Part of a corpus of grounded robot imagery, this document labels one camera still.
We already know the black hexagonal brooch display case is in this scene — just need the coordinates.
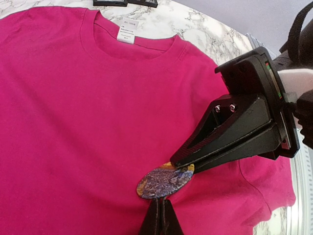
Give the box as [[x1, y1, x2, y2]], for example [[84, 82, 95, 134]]
[[93, 0, 158, 8]]

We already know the round silver blue brooch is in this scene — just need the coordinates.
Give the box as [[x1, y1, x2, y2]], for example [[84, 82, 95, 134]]
[[136, 162, 195, 199]]

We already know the aluminium front rail base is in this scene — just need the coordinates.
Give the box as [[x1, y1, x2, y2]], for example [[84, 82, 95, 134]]
[[244, 31, 313, 235]]

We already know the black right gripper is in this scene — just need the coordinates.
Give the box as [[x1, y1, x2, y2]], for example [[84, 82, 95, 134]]
[[170, 47, 299, 174]]

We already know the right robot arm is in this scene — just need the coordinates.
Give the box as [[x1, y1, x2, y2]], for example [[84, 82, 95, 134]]
[[170, 4, 313, 173]]

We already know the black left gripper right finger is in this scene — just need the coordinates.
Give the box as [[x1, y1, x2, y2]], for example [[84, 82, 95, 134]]
[[160, 199, 183, 235]]

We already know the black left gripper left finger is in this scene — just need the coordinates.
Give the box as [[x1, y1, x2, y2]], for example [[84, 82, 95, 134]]
[[138, 199, 160, 235]]

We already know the magenta t-shirt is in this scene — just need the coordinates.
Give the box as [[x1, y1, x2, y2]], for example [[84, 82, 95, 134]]
[[0, 6, 297, 235]]

